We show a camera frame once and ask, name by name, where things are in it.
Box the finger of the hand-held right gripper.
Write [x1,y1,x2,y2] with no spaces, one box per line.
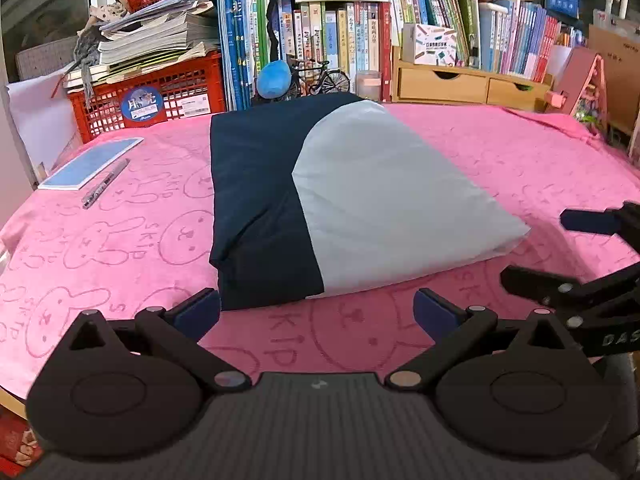
[559,200,640,256]
[500,265,640,329]

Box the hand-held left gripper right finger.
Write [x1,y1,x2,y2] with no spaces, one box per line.
[385,288,577,393]

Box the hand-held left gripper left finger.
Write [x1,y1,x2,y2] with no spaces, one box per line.
[53,288,245,393]

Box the navy and white jacket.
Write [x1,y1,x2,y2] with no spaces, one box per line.
[209,92,532,311]

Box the pink rabbit-print blanket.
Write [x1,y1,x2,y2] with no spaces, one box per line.
[0,102,640,411]

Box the pink triangular toy house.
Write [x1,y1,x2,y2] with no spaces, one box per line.
[545,47,611,136]

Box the pen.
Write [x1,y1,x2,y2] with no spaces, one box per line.
[81,158,131,210]

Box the brown cardboard box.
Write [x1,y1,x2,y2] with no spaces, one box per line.
[587,22,640,136]

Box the blue notebook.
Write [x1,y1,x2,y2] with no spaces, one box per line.
[37,136,145,191]

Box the wooden drawer organizer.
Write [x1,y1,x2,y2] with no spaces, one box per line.
[391,45,555,113]

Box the row of thin colourful books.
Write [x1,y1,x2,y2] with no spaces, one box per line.
[390,0,586,83]

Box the red plastic crate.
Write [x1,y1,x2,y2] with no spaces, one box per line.
[65,51,227,143]

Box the red patterned box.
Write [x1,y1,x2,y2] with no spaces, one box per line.
[0,405,43,478]

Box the white colourful card box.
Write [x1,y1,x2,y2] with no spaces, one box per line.
[401,22,458,66]

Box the clear jar pink lid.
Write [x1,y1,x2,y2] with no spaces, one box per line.
[356,70,383,101]

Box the small blue plush ball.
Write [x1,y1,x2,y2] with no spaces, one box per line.
[256,59,292,100]

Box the white paper sheet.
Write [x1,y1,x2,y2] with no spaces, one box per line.
[6,70,83,181]

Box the miniature black bicycle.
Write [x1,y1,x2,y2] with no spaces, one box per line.
[289,59,352,96]

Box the grey scarf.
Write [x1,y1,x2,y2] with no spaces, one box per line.
[74,25,103,111]

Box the stack of papers and books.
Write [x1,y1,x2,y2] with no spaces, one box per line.
[65,0,221,86]

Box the row of tall picture books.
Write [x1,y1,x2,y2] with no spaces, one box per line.
[216,0,393,111]

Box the grey mesh basket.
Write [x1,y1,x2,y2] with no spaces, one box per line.
[15,35,81,83]

